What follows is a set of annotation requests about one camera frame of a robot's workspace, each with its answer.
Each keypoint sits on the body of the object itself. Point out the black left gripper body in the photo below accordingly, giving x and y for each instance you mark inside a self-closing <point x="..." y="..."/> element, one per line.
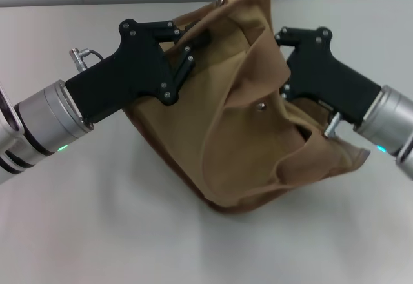
<point x="129" y="67"/>

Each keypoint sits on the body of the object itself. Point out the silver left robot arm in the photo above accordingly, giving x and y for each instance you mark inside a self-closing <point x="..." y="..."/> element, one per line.
<point x="48" y="119"/>

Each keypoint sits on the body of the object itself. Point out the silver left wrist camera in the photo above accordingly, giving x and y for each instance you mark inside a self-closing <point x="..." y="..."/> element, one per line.
<point x="8" y="116"/>

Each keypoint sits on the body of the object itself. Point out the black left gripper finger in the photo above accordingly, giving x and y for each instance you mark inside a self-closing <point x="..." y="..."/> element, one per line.
<point x="187" y="66"/>
<point x="166" y="35"/>

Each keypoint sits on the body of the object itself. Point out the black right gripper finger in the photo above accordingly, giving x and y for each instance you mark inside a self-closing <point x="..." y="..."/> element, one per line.
<point x="297" y="35"/>

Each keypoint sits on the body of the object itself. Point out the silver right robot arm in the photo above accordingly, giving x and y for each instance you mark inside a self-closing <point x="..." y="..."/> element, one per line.
<point x="387" y="117"/>

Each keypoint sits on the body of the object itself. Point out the khaki canvas food bag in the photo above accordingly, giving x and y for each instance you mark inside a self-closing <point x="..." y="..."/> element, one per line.
<point x="226" y="135"/>

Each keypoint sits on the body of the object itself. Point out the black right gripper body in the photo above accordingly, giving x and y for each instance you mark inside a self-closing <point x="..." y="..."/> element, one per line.
<point x="322" y="74"/>

